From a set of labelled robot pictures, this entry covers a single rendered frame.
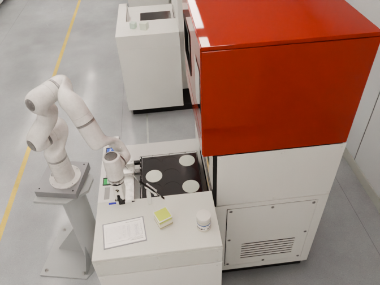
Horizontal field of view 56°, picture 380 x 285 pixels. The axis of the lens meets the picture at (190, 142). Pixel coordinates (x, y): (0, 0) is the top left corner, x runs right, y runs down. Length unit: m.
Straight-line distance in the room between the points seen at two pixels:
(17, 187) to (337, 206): 2.90
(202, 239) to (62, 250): 1.55
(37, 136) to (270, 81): 1.19
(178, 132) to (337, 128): 2.25
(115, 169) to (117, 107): 2.66
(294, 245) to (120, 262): 1.29
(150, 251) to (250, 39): 1.06
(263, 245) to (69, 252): 1.50
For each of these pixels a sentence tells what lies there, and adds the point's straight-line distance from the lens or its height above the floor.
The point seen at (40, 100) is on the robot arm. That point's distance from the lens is 1.69.
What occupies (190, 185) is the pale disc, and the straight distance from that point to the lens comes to 2.08.
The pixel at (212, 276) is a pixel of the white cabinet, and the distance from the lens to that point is 2.01.
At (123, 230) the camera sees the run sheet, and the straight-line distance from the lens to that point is 1.85.
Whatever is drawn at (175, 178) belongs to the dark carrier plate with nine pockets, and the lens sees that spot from 2.12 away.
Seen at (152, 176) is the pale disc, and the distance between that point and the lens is 2.15.
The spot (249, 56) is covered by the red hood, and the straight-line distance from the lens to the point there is 1.49.
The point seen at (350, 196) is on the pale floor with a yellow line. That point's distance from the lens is 3.43.
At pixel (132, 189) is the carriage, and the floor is 0.88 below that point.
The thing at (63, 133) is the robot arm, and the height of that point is 1.23.
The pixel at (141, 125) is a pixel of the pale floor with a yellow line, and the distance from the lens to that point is 3.99.
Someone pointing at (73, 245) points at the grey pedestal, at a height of 0.08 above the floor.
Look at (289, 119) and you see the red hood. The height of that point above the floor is 1.41.
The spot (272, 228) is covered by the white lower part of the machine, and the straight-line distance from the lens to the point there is 2.38.
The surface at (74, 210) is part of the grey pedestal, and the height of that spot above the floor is 0.64.
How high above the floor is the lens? 2.46
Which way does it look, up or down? 42 degrees down
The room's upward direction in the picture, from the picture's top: 3 degrees counter-clockwise
